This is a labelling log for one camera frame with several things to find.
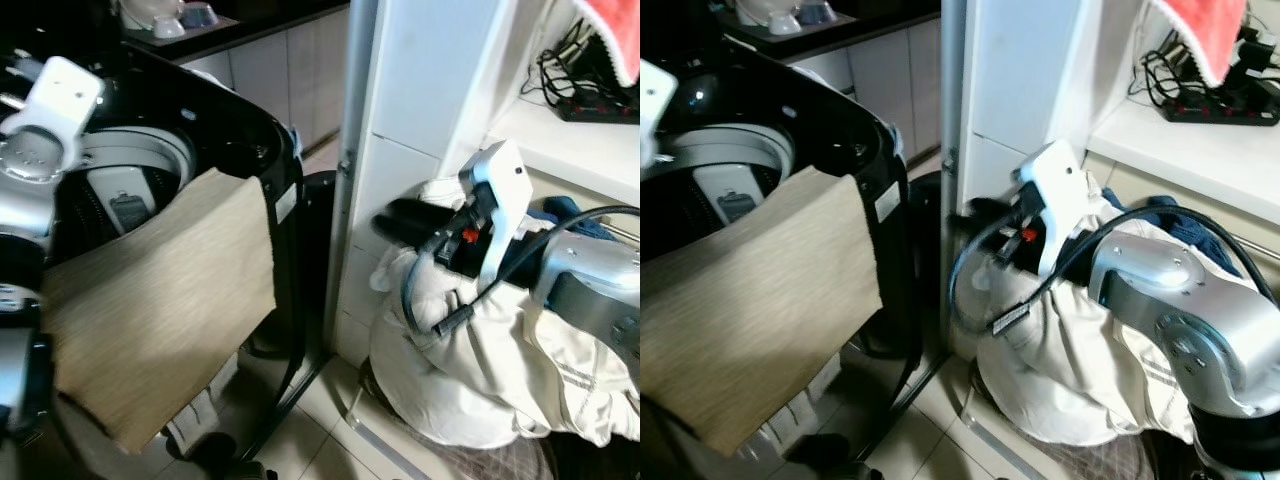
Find tangled black power cords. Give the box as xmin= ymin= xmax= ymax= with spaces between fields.
xmin=520 ymin=18 xmax=606 ymax=107
xmin=1128 ymin=25 xmax=1206 ymax=103

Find white round pot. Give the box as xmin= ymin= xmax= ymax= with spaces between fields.
xmin=733 ymin=0 xmax=801 ymax=27
xmin=118 ymin=0 xmax=187 ymax=31

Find dark blue garment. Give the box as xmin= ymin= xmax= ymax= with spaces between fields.
xmin=543 ymin=196 xmax=619 ymax=243
xmin=1103 ymin=193 xmax=1243 ymax=273

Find red pink towel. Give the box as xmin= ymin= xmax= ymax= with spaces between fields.
xmin=582 ymin=0 xmax=641 ymax=89
xmin=1148 ymin=0 xmax=1249 ymax=90

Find black plug adapter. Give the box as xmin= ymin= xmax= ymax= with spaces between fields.
xmin=1236 ymin=22 xmax=1280 ymax=101

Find brown mesh laundry basket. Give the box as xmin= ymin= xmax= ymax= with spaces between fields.
xmin=358 ymin=355 xmax=557 ymax=480
xmin=965 ymin=385 xmax=1166 ymax=480

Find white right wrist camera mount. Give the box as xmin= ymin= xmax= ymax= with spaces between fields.
xmin=459 ymin=140 xmax=532 ymax=293
xmin=1014 ymin=139 xmax=1092 ymax=278

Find white shelf cabinet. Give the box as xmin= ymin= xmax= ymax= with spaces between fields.
xmin=330 ymin=0 xmax=641 ymax=373
xmin=940 ymin=0 xmax=1280 ymax=361

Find black top-load washing machine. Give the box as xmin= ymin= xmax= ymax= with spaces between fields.
xmin=640 ymin=50 xmax=913 ymax=480
xmin=0 ymin=40 xmax=307 ymax=480

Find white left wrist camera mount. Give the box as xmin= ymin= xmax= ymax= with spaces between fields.
xmin=0 ymin=56 xmax=107 ymax=143
xmin=640 ymin=60 xmax=682 ymax=167

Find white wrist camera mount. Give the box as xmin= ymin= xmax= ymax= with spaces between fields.
xmin=640 ymin=60 xmax=682 ymax=167
xmin=1014 ymin=139 xmax=1092 ymax=278
xmin=0 ymin=56 xmax=107 ymax=143
xmin=459 ymin=140 xmax=532 ymax=293

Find beige woven cloth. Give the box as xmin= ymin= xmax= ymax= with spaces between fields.
xmin=640 ymin=165 xmax=884 ymax=460
xmin=40 ymin=167 xmax=278 ymax=457

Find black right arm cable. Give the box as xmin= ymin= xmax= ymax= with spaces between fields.
xmin=947 ymin=204 xmax=1253 ymax=337
xmin=400 ymin=204 xmax=641 ymax=337

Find black power strip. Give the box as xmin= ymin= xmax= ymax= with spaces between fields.
xmin=1160 ymin=93 xmax=1280 ymax=127
xmin=555 ymin=90 xmax=641 ymax=124

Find silver metal door frame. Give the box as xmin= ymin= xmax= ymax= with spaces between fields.
xmin=322 ymin=0 xmax=383 ymax=363
xmin=938 ymin=0 xmax=971 ymax=331

